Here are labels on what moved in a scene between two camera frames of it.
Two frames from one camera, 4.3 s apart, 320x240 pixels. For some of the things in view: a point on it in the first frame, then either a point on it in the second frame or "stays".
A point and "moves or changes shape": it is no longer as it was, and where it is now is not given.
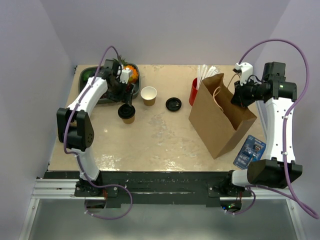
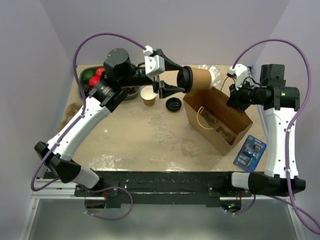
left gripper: (124, 96) -> (165, 89)
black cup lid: (126, 111) -> (184, 78)
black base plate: (156, 189) stays
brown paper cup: (148, 94) stays
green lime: (87, 74) stays
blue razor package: (252, 150) stays
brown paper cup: (128, 121) -> (201, 79)
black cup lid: (173, 104) stays
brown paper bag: (217, 120) moves or changes shape
